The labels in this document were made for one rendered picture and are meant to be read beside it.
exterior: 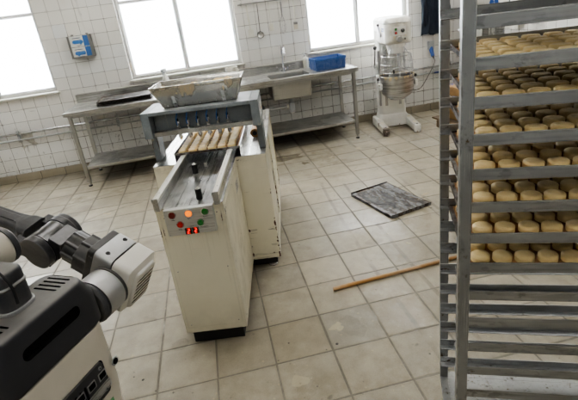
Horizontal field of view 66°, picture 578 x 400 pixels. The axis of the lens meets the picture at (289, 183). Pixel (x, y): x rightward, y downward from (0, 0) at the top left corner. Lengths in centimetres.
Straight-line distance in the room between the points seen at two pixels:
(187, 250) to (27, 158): 450
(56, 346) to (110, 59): 540
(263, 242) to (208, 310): 74
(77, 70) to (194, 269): 421
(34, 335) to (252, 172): 218
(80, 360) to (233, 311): 167
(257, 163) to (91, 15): 375
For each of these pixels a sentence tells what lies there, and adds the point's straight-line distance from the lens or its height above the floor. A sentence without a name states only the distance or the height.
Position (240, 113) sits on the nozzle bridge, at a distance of 285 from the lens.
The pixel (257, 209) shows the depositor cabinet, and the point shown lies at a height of 46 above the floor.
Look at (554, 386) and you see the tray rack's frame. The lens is 222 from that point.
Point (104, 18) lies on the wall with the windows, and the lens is 609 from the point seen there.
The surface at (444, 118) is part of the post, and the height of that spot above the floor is 127.
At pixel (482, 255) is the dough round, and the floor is 97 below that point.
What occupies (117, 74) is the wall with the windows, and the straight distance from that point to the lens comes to 612.
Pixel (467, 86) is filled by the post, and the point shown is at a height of 146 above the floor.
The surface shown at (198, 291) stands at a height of 35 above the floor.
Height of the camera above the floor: 168
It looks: 22 degrees down
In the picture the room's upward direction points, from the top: 8 degrees counter-clockwise
